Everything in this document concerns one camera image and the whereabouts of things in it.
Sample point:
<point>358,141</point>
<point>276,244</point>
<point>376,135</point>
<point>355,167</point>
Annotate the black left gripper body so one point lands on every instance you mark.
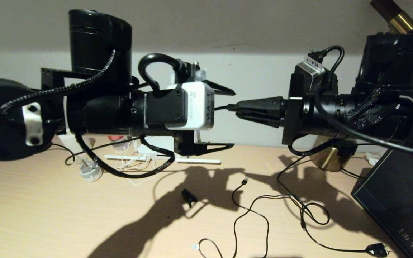
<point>160,107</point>

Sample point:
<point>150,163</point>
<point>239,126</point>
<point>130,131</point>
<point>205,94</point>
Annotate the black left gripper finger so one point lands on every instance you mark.
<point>185,143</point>
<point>221,89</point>

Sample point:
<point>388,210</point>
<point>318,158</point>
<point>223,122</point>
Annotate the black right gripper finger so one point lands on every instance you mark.
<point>267,104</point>
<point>267,118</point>

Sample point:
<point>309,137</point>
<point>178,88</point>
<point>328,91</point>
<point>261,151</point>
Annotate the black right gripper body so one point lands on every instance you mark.
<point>292,118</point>

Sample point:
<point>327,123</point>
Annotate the white router with antennas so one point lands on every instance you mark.
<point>199,161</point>

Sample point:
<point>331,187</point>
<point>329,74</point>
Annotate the plastic bottle with red cap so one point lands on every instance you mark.
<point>116,137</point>

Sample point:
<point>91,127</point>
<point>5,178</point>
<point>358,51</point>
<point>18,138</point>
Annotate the small black clip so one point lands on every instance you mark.
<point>188,196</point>

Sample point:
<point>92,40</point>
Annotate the brass desk lamp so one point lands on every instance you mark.
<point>330,161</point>

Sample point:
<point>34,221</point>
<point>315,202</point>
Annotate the small clear glass cup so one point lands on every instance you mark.
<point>91,173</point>

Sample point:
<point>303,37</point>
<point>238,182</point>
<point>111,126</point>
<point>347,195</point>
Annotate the dark gift bag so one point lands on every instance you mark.
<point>389,186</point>

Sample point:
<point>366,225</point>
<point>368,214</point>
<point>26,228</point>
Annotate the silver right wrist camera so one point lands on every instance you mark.
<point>310,73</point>

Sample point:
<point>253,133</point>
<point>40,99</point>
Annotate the black lamp switch box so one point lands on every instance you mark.
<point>350,147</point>

